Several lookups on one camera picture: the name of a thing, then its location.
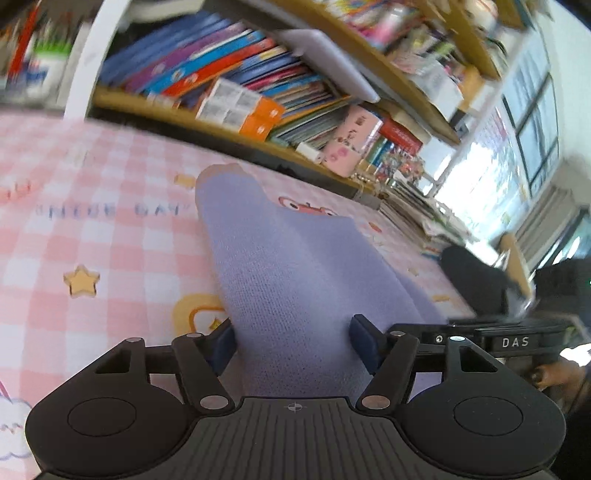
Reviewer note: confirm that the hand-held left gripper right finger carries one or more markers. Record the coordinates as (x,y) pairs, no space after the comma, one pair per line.
(364,341)

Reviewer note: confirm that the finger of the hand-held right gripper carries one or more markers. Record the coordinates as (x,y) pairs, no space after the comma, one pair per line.
(429,333)

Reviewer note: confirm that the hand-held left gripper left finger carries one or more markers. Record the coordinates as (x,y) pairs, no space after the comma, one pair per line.
(224,346)

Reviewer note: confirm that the brown and purple sweater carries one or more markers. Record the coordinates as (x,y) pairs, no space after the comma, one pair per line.
(295,277)

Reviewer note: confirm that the person's right hand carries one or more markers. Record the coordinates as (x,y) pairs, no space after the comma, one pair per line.
(551,374)

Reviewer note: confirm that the dark cloth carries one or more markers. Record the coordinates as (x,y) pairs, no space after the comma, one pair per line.
(475,281)

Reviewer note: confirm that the wooden chair back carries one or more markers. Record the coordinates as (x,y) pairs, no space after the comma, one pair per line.
(515,263)

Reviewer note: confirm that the stack of books and papers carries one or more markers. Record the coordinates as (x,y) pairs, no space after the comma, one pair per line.
(415,212)

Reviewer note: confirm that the pink checked cartoon mat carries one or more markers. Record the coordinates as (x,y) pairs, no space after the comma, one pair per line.
(92,207)

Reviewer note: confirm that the white charger block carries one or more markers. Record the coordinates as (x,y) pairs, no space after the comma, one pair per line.
(308,152)

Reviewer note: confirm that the thick red book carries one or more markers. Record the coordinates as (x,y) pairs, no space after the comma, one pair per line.
(401,136)

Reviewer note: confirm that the pink tumbler with stickers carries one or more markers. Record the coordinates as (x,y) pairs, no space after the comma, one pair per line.
(351,138)

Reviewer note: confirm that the white pen organiser with pens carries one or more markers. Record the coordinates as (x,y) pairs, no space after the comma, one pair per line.
(438,78)

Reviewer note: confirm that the row of colourful books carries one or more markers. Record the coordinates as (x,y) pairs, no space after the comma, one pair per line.
(231,69)

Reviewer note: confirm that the pale lavender flat tablet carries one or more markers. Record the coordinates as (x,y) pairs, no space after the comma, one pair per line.
(332,60)

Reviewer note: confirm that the pink and blue gradient bottle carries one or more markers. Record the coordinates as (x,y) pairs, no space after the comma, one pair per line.
(385,25)

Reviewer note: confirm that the white jar with blue label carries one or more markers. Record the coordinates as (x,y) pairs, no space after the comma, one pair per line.
(46,67)

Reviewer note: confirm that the bunch of coloured pencils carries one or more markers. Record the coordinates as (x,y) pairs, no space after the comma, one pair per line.
(32,23)

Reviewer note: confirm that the wall poster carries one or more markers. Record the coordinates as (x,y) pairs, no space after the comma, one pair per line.
(494,138)

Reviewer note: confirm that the window frame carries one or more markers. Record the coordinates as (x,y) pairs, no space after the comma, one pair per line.
(531,115)

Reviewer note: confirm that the wooden bookshelf with white frame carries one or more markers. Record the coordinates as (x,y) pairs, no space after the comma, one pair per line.
(152,110)

